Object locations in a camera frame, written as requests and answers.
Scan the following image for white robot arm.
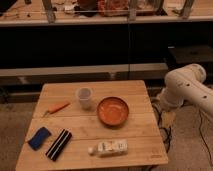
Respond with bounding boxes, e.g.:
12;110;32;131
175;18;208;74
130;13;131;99
159;64;213;119

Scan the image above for orange ceramic bowl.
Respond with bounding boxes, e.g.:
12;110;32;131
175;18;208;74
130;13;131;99
97;97;129;126

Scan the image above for white plastic bottle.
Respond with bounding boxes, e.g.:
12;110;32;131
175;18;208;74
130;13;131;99
88;139;128;157

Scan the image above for translucent plastic cup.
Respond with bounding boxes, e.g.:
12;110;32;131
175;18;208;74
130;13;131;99
76;87;92;110

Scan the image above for wooden folding table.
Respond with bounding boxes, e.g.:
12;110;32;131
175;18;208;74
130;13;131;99
16;80;168;171

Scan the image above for black white striped block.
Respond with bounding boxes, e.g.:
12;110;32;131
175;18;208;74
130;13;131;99
45;129;72;161

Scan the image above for black box on shelf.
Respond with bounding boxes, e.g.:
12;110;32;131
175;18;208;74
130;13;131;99
169;45;213;73

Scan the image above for blue sponge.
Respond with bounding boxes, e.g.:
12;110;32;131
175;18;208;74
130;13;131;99
28;127;51;150

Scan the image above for black floor cables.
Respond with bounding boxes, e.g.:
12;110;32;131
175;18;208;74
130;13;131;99
151;96;174;151

